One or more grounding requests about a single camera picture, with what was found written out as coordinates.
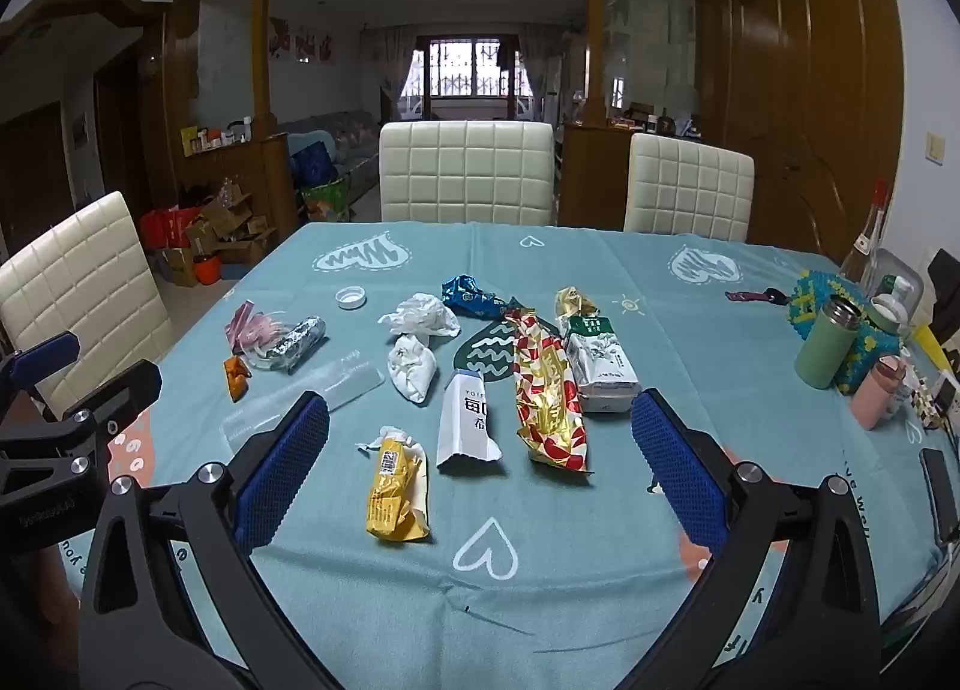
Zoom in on white crumpled tissue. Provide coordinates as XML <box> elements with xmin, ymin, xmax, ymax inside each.
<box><xmin>379</xmin><ymin>292</ymin><xmax>461</xmax><ymax>340</ymax></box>

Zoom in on wooden pillar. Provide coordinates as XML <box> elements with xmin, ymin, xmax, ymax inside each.
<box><xmin>250</xmin><ymin>0</ymin><xmax>275</xmax><ymax>137</ymax></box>

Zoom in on white milk packet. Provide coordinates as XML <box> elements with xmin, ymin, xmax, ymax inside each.
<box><xmin>436</xmin><ymin>373</ymin><xmax>502</xmax><ymax>475</ymax></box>

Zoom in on teal printed tablecloth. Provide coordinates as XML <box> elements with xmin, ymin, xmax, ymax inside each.
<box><xmin>56</xmin><ymin>220</ymin><xmax>960</xmax><ymax>690</ymax></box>

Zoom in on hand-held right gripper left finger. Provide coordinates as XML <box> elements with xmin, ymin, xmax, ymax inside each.
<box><xmin>79</xmin><ymin>390</ymin><xmax>361</xmax><ymax>690</ymax></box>

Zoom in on wooden counter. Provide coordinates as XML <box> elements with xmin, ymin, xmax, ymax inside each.
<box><xmin>562</xmin><ymin>122</ymin><xmax>638</xmax><ymax>233</ymax></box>
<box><xmin>180</xmin><ymin>135</ymin><xmax>301</xmax><ymax>241</ymax></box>

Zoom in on white paper packet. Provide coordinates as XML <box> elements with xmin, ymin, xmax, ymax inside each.
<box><xmin>386</xmin><ymin>334</ymin><xmax>436</xmax><ymax>404</ymax></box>

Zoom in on pink thermos bottle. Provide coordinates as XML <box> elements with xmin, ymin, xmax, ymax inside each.
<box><xmin>851</xmin><ymin>354</ymin><xmax>908</xmax><ymax>431</ymax></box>

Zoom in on grey sofa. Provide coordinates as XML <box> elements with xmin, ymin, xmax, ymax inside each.
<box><xmin>277</xmin><ymin>111</ymin><xmax>383</xmax><ymax>200</ymax></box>

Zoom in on colourful printed bag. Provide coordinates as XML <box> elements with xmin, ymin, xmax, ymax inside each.
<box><xmin>300</xmin><ymin>178</ymin><xmax>353</xmax><ymax>223</ymax></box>

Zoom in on green thermos flask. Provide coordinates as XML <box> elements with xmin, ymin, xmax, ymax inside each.
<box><xmin>795</xmin><ymin>295</ymin><xmax>871</xmax><ymax>389</ymax></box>

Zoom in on small yellow bottle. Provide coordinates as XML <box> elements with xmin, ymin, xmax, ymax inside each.
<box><xmin>356</xmin><ymin>426</ymin><xmax>432</xmax><ymax>545</ymax></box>

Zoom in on barred window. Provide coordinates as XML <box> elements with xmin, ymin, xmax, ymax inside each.
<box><xmin>427</xmin><ymin>37</ymin><xmax>520</xmax><ymax>98</ymax></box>

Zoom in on blue crumpled wrapper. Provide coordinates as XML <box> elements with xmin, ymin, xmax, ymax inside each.
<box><xmin>441</xmin><ymin>275</ymin><xmax>518</xmax><ymax>320</ymax></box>

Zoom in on pile of cardboard boxes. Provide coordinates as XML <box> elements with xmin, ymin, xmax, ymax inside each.
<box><xmin>157</xmin><ymin>191</ymin><xmax>280</xmax><ymax>286</ymax></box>

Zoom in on red gold patterned wrapper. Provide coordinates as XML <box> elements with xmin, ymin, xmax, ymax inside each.
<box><xmin>504</xmin><ymin>309</ymin><xmax>590</xmax><ymax>472</ymax></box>

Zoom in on green white packet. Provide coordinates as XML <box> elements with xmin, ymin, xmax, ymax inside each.
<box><xmin>564</xmin><ymin>315</ymin><xmax>642</xmax><ymax>413</ymax></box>

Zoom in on wooden door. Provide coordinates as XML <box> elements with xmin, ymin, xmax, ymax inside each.
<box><xmin>720</xmin><ymin>0</ymin><xmax>905</xmax><ymax>263</ymax></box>

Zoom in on row of small bottles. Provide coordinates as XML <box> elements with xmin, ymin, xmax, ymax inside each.
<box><xmin>180</xmin><ymin>118</ymin><xmax>254</xmax><ymax>155</ymax></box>

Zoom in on blue yellow beaded box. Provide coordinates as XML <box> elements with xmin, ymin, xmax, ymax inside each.
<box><xmin>784</xmin><ymin>268</ymin><xmax>912</xmax><ymax>397</ymax></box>

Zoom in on blue bag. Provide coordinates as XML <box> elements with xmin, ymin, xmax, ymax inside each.
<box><xmin>289</xmin><ymin>142</ymin><xmax>340</xmax><ymax>188</ymax></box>

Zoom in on clear plastic packaging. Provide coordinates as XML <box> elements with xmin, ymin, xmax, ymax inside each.
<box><xmin>221</xmin><ymin>351</ymin><xmax>386</xmax><ymax>447</ymax></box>

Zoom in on black phone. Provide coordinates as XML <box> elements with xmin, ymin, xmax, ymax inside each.
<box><xmin>919</xmin><ymin>447</ymin><xmax>960</xmax><ymax>545</ymax></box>

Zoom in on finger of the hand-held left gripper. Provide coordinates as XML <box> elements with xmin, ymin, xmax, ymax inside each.
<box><xmin>0</xmin><ymin>358</ymin><xmax>164</xmax><ymax>481</ymax></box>
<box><xmin>0</xmin><ymin>331</ymin><xmax>82</xmax><ymax>421</ymax></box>

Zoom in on red paper bag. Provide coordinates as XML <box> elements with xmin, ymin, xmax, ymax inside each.
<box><xmin>139</xmin><ymin>206</ymin><xmax>200</xmax><ymax>254</ymax></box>

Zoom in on white pump bottle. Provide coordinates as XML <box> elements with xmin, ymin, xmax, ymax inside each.
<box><xmin>870</xmin><ymin>275</ymin><xmax>923</xmax><ymax>335</ymax></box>

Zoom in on small gold wrapper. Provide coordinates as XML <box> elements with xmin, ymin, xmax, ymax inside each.
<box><xmin>555</xmin><ymin>287</ymin><xmax>599</xmax><ymax>331</ymax></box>

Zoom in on glass bottle with red cap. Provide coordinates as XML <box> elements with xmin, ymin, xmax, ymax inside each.
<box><xmin>838</xmin><ymin>178</ymin><xmax>893</xmax><ymax>286</ymax></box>

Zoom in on silver foil wrapper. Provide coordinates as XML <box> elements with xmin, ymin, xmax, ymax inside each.
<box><xmin>262</xmin><ymin>316</ymin><xmax>327</xmax><ymax>374</ymax></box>

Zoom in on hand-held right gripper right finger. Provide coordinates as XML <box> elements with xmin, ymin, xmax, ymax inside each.
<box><xmin>611</xmin><ymin>388</ymin><xmax>882</xmax><ymax>690</ymax></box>

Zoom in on pink wrapper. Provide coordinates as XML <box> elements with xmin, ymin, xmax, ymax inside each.
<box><xmin>227</xmin><ymin>301</ymin><xmax>290</xmax><ymax>355</ymax></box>

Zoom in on cream quilted leather chair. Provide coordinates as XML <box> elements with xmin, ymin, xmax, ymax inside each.
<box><xmin>624</xmin><ymin>133</ymin><xmax>755</xmax><ymax>243</ymax></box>
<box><xmin>0</xmin><ymin>191</ymin><xmax>177</xmax><ymax>421</ymax></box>
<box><xmin>379</xmin><ymin>121</ymin><xmax>556</xmax><ymax>224</ymax></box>

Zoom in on small orange wrapper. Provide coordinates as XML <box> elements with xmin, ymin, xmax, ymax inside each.
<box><xmin>223</xmin><ymin>356</ymin><xmax>252</xmax><ymax>402</ymax></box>

